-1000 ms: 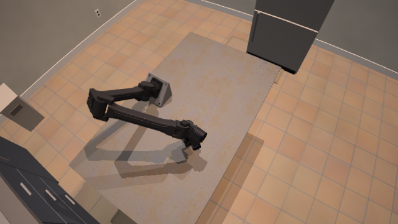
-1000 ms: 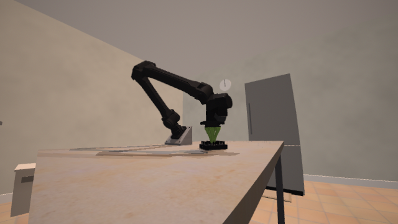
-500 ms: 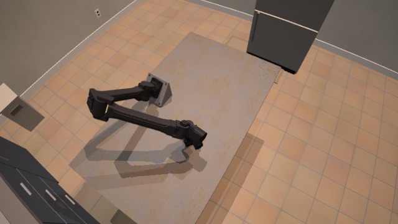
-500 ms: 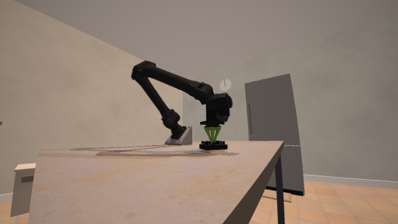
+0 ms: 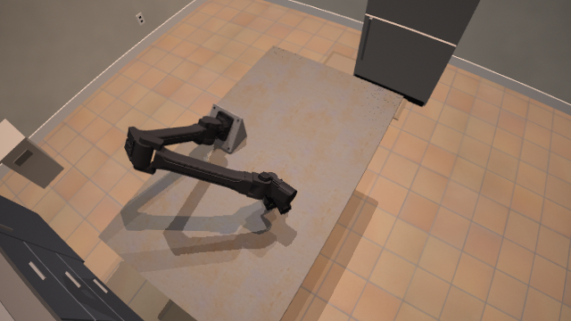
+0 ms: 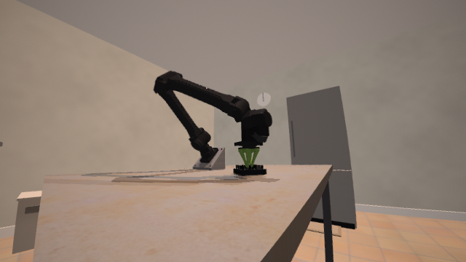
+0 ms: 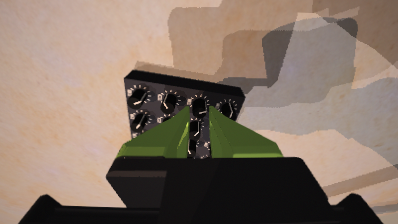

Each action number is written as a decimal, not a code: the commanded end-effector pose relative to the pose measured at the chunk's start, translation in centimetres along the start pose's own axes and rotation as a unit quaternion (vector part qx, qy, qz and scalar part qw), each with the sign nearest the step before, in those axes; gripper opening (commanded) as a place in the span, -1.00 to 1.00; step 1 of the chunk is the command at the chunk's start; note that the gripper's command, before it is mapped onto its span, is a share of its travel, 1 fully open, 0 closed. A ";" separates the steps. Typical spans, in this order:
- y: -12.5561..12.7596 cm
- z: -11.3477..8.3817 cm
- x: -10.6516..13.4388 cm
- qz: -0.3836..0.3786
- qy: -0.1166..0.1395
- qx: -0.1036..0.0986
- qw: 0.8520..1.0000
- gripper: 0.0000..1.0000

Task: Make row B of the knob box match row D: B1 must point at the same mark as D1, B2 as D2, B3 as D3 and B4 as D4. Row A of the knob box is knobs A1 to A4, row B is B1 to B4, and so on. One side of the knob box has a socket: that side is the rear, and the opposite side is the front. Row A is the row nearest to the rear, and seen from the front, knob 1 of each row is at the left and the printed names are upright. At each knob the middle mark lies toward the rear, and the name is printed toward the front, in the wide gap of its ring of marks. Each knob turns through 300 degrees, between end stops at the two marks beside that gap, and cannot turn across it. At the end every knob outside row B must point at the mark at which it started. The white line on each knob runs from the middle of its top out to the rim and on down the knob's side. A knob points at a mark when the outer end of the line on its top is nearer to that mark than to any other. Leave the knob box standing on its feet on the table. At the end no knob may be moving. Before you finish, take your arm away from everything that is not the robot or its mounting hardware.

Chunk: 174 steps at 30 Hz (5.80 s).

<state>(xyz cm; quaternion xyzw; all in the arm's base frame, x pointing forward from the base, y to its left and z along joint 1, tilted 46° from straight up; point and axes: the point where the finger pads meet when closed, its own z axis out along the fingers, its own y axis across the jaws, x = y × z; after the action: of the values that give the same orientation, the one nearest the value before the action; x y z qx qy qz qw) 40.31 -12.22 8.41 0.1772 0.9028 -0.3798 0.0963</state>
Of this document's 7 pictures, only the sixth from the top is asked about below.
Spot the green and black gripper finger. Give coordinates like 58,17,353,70
249,148,260,167
238,148,251,167

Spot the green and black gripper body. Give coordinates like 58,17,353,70
234,141,263,149

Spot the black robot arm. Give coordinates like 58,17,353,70
154,71,272,163

